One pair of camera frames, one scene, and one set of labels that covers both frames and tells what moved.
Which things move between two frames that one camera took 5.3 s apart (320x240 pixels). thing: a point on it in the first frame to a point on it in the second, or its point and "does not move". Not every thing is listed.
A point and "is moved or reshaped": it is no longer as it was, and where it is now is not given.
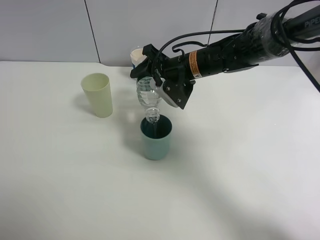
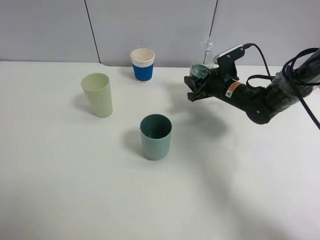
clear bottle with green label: [149, 98] is moved or reshaped
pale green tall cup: [98, 87] does not move
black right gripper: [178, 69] to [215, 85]
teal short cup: [156, 137] does not move
